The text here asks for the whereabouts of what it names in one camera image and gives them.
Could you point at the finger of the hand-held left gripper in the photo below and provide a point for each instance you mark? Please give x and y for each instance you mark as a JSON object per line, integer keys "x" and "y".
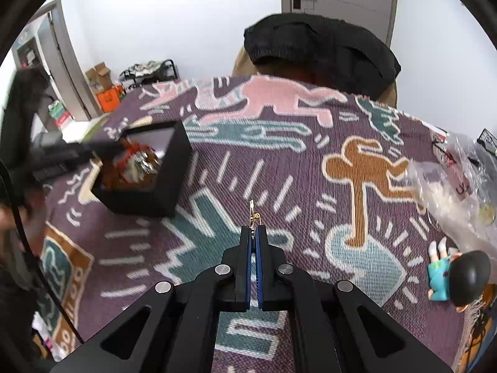
{"x": 70, "y": 155}

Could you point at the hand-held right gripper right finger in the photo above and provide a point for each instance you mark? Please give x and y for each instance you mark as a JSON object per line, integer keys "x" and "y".
{"x": 259, "y": 268}

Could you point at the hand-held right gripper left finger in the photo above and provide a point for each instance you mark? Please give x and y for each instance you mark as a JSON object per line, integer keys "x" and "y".
{"x": 248, "y": 268}

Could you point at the gold earring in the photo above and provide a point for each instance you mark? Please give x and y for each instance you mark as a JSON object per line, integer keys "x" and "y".
{"x": 252, "y": 217}

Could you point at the black jewelry box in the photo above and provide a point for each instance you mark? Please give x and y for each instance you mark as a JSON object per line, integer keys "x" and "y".
{"x": 155, "y": 202}

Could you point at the orange crate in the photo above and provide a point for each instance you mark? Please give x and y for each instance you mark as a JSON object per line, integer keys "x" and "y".
{"x": 110, "y": 101}

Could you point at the grey shelf unit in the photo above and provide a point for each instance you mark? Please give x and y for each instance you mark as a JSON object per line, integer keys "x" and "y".
{"x": 68, "y": 66}

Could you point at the cardboard box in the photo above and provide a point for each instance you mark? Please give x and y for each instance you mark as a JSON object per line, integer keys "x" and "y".
{"x": 99, "y": 77}

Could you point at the printed blanket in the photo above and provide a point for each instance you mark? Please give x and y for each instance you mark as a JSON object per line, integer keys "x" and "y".
{"x": 271, "y": 155}

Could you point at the rack with clothes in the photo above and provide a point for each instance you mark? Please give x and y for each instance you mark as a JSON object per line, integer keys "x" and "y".
{"x": 147, "y": 70}

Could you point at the large clear plastic bag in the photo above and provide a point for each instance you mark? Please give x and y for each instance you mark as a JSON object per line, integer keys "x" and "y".
{"x": 446, "y": 198}

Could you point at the doll with black hair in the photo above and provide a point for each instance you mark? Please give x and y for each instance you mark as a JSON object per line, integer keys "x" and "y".
{"x": 471, "y": 276}

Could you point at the black jacket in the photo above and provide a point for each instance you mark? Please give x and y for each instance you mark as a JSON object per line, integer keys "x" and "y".
{"x": 330, "y": 50}

